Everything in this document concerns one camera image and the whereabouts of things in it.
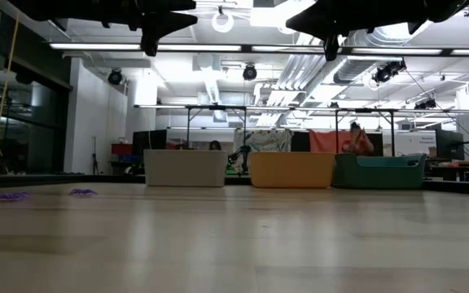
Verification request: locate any purple plastic spider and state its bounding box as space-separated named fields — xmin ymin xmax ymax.
xmin=0 ymin=191 xmax=32 ymax=203
xmin=68 ymin=187 xmax=99 ymax=198

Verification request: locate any black aluminium table frame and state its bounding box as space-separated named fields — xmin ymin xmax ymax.
xmin=0 ymin=173 xmax=469 ymax=197

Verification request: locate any black background table frame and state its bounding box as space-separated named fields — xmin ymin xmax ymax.
xmin=134 ymin=104 xmax=469 ymax=158

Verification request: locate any orange plastic bin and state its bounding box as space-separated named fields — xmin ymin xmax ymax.
xmin=248 ymin=151 xmax=336 ymax=189

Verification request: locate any black spotlight cluster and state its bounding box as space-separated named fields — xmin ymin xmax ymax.
xmin=413 ymin=98 xmax=438 ymax=111
xmin=371 ymin=59 xmax=408 ymax=84

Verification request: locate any white plastic bin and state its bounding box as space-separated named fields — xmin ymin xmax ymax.
xmin=143 ymin=148 xmax=230 ymax=188

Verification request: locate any black monitor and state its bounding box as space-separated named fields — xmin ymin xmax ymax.
xmin=435 ymin=129 xmax=466 ymax=161
xmin=131 ymin=129 xmax=169 ymax=164

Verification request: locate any white sign board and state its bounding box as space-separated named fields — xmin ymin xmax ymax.
xmin=397 ymin=130 xmax=437 ymax=156

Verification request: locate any red box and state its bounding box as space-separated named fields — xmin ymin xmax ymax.
xmin=111 ymin=142 xmax=134 ymax=156

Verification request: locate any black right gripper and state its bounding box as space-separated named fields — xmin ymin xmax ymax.
xmin=285 ymin=0 xmax=379 ymax=62

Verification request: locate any black ceiling spotlight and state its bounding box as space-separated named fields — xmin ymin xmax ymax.
xmin=107 ymin=68 xmax=124 ymax=86
xmin=242 ymin=63 xmax=258 ymax=81

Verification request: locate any black tripod stand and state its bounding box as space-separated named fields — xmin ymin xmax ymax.
xmin=90 ymin=135 xmax=101 ymax=177

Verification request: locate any patterned hanging cloth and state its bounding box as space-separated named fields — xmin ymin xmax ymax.
xmin=233 ymin=129 xmax=295 ymax=155

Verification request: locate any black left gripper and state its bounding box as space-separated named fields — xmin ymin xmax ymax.
xmin=116 ymin=0 xmax=199 ymax=57

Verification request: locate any teal plastic bin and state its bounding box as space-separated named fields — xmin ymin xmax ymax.
xmin=331 ymin=152 xmax=427 ymax=190

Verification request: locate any silver ventilation duct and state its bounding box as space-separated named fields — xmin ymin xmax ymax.
xmin=334 ymin=24 xmax=431 ymax=85

